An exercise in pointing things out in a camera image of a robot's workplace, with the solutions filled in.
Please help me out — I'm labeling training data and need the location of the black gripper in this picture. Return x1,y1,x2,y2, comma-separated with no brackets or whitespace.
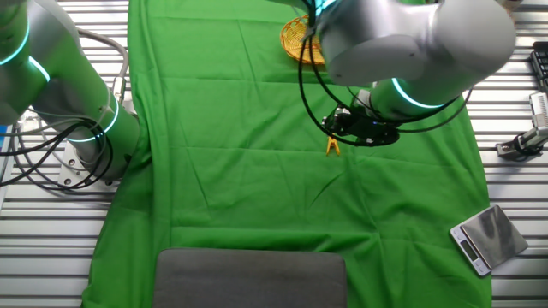
321,111,400,147

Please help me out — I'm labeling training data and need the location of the yellow plastic clamp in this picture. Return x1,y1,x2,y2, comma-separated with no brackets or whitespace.
325,135,342,157

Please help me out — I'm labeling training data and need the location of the yellow wicker basket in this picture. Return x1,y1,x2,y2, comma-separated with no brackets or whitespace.
280,15,326,66

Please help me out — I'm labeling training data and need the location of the green cloth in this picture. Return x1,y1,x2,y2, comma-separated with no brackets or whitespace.
80,0,493,308

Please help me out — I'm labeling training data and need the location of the grey cushion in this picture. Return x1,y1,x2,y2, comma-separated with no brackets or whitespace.
152,247,348,308

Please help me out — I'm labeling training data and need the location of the silver digital kitchen scale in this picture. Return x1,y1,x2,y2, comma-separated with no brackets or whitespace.
449,204,530,278

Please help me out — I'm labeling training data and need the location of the black keyboard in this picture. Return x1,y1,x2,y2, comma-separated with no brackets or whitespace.
529,41,548,93

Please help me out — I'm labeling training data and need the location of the silver base mounting plate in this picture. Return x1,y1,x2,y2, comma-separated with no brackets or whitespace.
57,140,122,194

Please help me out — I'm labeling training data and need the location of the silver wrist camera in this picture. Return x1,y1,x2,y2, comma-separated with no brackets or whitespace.
332,105,353,126

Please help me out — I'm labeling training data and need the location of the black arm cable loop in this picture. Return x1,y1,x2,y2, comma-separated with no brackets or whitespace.
298,0,473,149

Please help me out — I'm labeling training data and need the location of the silver ribbed camera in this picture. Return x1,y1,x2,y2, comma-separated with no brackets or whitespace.
529,92,548,129

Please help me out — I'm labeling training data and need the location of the grey cable hose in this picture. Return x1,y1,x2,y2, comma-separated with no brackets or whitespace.
76,27,130,104

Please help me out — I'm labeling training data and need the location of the black base cable bundle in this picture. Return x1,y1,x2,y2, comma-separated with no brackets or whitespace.
0,119,115,192

